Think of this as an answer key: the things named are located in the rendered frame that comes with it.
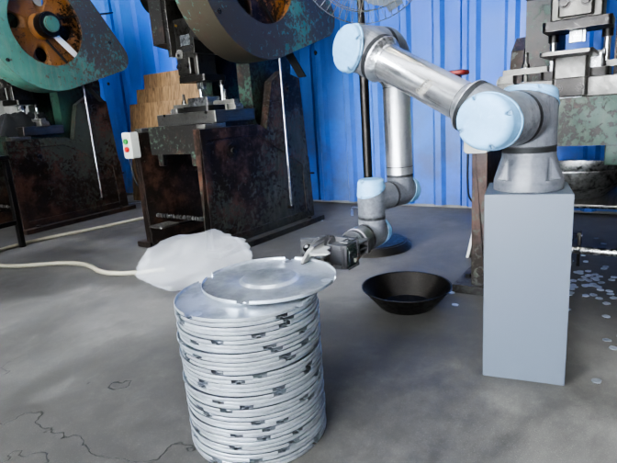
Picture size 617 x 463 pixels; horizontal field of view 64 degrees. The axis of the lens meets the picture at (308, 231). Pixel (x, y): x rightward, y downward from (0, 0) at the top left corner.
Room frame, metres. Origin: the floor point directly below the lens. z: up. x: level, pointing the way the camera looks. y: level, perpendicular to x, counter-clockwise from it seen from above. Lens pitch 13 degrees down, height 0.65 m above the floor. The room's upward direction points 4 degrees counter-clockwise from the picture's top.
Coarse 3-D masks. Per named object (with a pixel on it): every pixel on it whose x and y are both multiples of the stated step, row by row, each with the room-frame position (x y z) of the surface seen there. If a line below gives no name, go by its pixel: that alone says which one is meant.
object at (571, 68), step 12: (588, 48) 1.47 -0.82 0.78; (552, 60) 1.70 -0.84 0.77; (564, 60) 1.61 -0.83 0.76; (576, 60) 1.59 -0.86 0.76; (588, 60) 1.58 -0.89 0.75; (564, 72) 1.61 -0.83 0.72; (576, 72) 1.59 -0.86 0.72; (588, 72) 1.58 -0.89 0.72; (552, 84) 1.63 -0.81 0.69; (564, 84) 1.61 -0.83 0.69; (576, 84) 1.59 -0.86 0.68
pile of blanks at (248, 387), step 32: (192, 320) 0.85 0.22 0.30; (288, 320) 0.87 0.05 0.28; (192, 352) 0.85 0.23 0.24; (224, 352) 0.82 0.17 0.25; (256, 352) 0.84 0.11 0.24; (288, 352) 0.85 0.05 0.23; (320, 352) 0.94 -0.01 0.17; (192, 384) 0.87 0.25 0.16; (224, 384) 0.84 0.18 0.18; (256, 384) 0.82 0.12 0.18; (288, 384) 0.84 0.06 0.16; (320, 384) 0.93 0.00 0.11; (192, 416) 0.89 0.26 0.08; (224, 416) 0.84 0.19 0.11; (256, 416) 0.83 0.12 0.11; (288, 416) 0.85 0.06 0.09; (320, 416) 0.92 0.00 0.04; (224, 448) 0.84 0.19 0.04; (256, 448) 0.82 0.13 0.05; (288, 448) 0.84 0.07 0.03
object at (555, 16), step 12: (552, 0) 1.72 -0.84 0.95; (564, 0) 1.66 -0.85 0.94; (576, 0) 1.65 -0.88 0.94; (588, 0) 1.62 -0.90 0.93; (600, 0) 1.64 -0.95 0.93; (552, 12) 1.72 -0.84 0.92; (564, 12) 1.67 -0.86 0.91; (576, 12) 1.65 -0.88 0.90; (588, 12) 1.63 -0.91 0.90; (600, 12) 1.64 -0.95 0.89
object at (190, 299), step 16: (192, 288) 1.02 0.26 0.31; (176, 304) 0.93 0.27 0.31; (192, 304) 0.92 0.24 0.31; (208, 304) 0.92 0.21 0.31; (224, 304) 0.91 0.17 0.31; (240, 304) 0.90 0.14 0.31; (256, 304) 0.90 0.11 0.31; (272, 304) 0.89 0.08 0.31; (304, 304) 0.88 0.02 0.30; (208, 320) 0.83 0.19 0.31; (224, 320) 0.82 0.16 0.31; (240, 320) 0.82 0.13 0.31; (256, 320) 0.82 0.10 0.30
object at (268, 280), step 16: (224, 272) 1.09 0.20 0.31; (240, 272) 1.08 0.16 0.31; (256, 272) 1.06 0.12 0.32; (272, 272) 1.05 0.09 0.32; (288, 272) 1.04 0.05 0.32; (304, 272) 1.05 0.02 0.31; (320, 272) 1.04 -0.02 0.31; (208, 288) 0.99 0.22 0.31; (224, 288) 0.98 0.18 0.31; (240, 288) 0.97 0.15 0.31; (256, 288) 0.96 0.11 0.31; (272, 288) 0.96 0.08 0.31; (288, 288) 0.95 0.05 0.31; (304, 288) 0.94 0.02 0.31; (320, 288) 0.93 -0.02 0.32
